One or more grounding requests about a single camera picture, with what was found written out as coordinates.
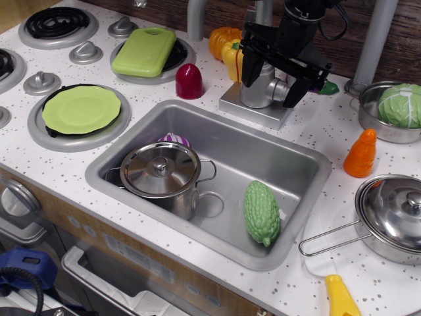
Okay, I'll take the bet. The yellow handled white spatula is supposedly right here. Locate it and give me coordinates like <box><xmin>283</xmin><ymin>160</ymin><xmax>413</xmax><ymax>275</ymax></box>
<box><xmin>299</xmin><ymin>215</ymin><xmax>362</xmax><ymax>315</ymax></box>

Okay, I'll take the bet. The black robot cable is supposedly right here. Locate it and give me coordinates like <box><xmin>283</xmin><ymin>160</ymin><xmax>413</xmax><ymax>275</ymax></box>
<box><xmin>317</xmin><ymin>0</ymin><xmax>349</xmax><ymax>42</ymax></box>

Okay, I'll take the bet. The dark red toy beet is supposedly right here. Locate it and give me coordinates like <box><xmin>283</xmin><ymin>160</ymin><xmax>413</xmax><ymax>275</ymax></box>
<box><xmin>176</xmin><ymin>63</ymin><xmax>205</xmax><ymax>99</ymax></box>

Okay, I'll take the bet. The green toy cabbage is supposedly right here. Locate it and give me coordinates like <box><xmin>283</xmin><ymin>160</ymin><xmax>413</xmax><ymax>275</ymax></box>
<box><xmin>378</xmin><ymin>84</ymin><xmax>420</xmax><ymax>128</ymax></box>

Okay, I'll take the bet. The black coil burner top left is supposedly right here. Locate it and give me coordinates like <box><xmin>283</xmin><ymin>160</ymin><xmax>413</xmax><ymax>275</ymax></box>
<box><xmin>18</xmin><ymin>7</ymin><xmax>98</xmax><ymax>50</ymax></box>

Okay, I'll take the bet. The steel pot lid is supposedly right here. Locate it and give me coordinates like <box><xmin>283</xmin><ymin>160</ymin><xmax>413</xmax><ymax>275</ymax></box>
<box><xmin>120</xmin><ymin>142</ymin><xmax>201</xmax><ymax>199</ymax></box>

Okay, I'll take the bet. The grey dishwasher door handle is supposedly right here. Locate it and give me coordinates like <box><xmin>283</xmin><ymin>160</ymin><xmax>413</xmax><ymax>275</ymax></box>
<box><xmin>61</xmin><ymin>246</ymin><xmax>159</xmax><ymax>316</ymax></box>

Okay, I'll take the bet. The burner at left edge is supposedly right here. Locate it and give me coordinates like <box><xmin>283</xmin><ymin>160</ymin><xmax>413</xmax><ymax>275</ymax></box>
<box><xmin>1</xmin><ymin>49</ymin><xmax>26</xmax><ymax>94</ymax></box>

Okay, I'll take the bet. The grey faucet spout pipe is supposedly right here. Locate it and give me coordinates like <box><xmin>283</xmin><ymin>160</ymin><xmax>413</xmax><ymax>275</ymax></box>
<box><xmin>187</xmin><ymin>0</ymin><xmax>274</xmax><ymax>42</ymax></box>

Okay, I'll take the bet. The grey oven door handle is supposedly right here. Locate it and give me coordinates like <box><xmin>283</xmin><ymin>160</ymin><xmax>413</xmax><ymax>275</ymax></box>
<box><xmin>1</xmin><ymin>179</ymin><xmax>51</xmax><ymax>249</ymax></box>

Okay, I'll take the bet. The burner under plate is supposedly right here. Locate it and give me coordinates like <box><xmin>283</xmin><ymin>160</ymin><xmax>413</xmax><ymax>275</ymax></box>
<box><xmin>28</xmin><ymin>84</ymin><xmax>131</xmax><ymax>152</ymax></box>

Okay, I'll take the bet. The steel pot right rear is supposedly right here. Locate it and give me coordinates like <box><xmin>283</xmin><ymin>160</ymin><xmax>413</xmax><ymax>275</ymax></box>
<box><xmin>345</xmin><ymin>80</ymin><xmax>420</xmax><ymax>144</ymax></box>

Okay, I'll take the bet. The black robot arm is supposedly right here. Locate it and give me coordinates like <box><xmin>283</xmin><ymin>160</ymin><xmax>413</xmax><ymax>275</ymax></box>
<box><xmin>240</xmin><ymin>1</ymin><xmax>349</xmax><ymax>108</ymax></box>

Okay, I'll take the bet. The black cable bottom left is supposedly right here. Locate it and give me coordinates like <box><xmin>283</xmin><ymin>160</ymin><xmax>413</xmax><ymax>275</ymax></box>
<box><xmin>0</xmin><ymin>266</ymin><xmax>45</xmax><ymax>316</ymax></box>

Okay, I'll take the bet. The purple white toy onion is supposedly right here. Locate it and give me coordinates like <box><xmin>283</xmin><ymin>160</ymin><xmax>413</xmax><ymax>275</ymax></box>
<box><xmin>157</xmin><ymin>132</ymin><xmax>192</xmax><ymax>149</ymax></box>

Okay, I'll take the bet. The grey vertical post right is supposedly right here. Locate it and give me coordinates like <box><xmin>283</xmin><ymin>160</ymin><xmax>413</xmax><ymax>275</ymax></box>
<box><xmin>344</xmin><ymin>0</ymin><xmax>398</xmax><ymax>98</ymax></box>

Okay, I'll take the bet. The silver faucet lever base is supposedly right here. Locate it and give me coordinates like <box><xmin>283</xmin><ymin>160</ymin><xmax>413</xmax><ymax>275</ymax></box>
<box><xmin>219</xmin><ymin>63</ymin><xmax>291</xmax><ymax>130</ymax></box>

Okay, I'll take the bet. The silver stove knob lower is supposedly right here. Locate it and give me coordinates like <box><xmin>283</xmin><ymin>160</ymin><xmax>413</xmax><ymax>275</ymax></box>
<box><xmin>23</xmin><ymin>71</ymin><xmax>61</xmax><ymax>96</ymax></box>

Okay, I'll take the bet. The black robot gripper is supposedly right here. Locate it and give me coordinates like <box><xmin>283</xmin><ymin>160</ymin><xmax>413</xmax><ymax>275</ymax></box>
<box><xmin>241</xmin><ymin>22</ymin><xmax>334</xmax><ymax>108</ymax></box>

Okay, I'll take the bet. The yellow toy bell pepper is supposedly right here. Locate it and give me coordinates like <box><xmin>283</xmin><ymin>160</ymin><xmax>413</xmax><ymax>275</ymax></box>
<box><xmin>221</xmin><ymin>39</ymin><xmax>243</xmax><ymax>82</ymax></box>

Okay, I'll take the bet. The silver stove knob left edge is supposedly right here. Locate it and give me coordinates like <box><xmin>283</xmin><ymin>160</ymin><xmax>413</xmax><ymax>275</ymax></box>
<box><xmin>0</xmin><ymin>107</ymin><xmax>11</xmax><ymax>128</ymax></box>

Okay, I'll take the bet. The burner under cutting board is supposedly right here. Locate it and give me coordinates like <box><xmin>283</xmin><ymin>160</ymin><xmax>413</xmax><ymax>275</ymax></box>
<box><xmin>110</xmin><ymin>38</ymin><xmax>195</xmax><ymax>85</ymax></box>

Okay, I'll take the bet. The green toy plate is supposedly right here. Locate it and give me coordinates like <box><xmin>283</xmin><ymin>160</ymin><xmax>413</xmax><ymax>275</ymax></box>
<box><xmin>41</xmin><ymin>86</ymin><xmax>122</xmax><ymax>135</ymax></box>

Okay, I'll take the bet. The green cutting board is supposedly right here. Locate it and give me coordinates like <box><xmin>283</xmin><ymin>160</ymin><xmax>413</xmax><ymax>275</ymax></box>
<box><xmin>111</xmin><ymin>27</ymin><xmax>177</xmax><ymax>78</ymax></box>

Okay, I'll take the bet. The purple toy eggplant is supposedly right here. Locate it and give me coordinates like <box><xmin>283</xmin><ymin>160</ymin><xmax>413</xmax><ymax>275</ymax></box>
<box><xmin>285</xmin><ymin>74</ymin><xmax>339</xmax><ymax>96</ymax></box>

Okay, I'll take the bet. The steel saucepan lid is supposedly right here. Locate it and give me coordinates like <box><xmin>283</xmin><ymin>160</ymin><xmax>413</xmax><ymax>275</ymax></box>
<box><xmin>356</xmin><ymin>174</ymin><xmax>420</xmax><ymax>251</ymax></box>

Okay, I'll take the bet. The steel saucepan with handle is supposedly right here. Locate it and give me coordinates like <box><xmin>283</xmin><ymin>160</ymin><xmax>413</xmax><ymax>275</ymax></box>
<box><xmin>299</xmin><ymin>174</ymin><xmax>420</xmax><ymax>265</ymax></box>

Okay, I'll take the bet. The green toy bitter gourd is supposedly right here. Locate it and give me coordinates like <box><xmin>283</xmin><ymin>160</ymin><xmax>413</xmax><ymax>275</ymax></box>
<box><xmin>243</xmin><ymin>180</ymin><xmax>281</xmax><ymax>247</ymax></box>

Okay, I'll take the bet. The silver stove knob middle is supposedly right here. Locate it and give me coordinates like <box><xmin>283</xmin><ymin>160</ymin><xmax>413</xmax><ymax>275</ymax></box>
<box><xmin>69</xmin><ymin>41</ymin><xmax>103</xmax><ymax>65</ymax></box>

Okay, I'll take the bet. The steel pot in sink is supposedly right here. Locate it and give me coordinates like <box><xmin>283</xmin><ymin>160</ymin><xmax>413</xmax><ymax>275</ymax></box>
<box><xmin>105</xmin><ymin>141</ymin><xmax>217</xmax><ymax>220</ymax></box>

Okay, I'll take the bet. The silver stove knob top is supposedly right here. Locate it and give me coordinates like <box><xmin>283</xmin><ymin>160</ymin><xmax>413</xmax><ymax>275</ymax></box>
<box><xmin>108</xmin><ymin>16</ymin><xmax>138</xmax><ymax>38</ymax></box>

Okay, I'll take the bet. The orange toy pumpkin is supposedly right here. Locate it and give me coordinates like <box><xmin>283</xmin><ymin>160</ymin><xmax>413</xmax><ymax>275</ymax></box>
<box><xmin>209</xmin><ymin>26</ymin><xmax>242</xmax><ymax>61</ymax></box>

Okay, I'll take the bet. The orange toy carrot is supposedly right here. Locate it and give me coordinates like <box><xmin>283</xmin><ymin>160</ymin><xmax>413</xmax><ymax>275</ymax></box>
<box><xmin>343</xmin><ymin>128</ymin><xmax>377</xmax><ymax>178</ymax></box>

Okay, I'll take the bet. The silver stove knob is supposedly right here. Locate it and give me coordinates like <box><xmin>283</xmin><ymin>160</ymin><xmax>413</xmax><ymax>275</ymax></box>
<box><xmin>108</xmin><ymin>16</ymin><xmax>138</xmax><ymax>38</ymax></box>
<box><xmin>69</xmin><ymin>41</ymin><xmax>103</xmax><ymax>65</ymax></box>
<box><xmin>23</xmin><ymin>71</ymin><xmax>61</xmax><ymax>96</ymax></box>

